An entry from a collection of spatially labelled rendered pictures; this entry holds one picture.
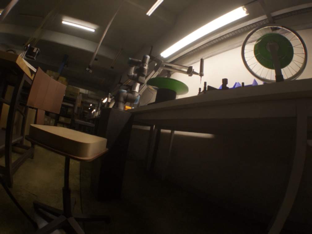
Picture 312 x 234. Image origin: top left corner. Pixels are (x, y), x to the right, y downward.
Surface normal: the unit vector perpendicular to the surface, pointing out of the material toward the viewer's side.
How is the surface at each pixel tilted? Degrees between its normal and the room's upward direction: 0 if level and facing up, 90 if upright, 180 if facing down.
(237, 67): 90
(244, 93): 90
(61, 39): 90
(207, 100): 90
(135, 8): 180
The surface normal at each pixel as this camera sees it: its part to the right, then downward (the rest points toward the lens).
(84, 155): 0.85, 0.08
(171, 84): -0.10, 0.86
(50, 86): 0.98, 0.18
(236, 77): -0.84, -0.22
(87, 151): 0.95, 0.14
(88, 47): 0.52, -0.02
